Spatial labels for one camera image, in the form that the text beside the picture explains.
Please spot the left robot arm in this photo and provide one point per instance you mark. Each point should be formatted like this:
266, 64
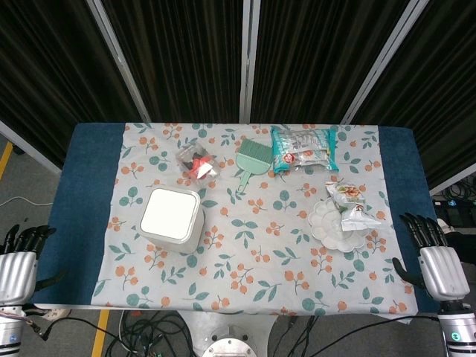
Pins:
9, 327

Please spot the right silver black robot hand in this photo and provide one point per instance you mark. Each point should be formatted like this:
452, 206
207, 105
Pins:
440, 267

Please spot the crumpled silver snack wrapper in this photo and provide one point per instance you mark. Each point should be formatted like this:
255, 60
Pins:
349, 206

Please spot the blue table cover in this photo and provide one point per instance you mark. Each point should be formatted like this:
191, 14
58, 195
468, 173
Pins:
85, 208

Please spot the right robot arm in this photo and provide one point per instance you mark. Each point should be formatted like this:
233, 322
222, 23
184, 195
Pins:
457, 327

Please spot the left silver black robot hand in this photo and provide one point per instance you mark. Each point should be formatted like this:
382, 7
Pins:
15, 267

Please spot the white square container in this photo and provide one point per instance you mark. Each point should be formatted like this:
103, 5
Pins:
172, 219

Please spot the white power strip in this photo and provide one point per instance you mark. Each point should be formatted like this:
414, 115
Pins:
50, 313

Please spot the clear crumpled plastic wrapper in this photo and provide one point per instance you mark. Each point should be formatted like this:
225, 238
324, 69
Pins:
197, 163

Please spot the floral tablecloth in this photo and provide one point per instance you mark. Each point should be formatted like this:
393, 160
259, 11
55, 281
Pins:
238, 260

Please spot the white flower-shaped plate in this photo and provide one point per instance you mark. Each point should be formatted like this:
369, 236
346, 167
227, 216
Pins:
331, 227

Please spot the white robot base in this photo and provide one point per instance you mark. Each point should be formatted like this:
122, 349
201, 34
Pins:
232, 336

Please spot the green small brush dustpan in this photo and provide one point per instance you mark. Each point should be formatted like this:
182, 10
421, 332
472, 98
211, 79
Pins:
253, 158

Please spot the teal snack bag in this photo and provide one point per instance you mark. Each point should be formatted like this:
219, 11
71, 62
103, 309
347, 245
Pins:
303, 148

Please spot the black corrugated curtain panels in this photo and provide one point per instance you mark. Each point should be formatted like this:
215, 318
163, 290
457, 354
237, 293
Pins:
186, 56

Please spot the aluminium frame post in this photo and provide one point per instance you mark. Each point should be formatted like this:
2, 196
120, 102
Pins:
248, 61
383, 61
121, 61
28, 147

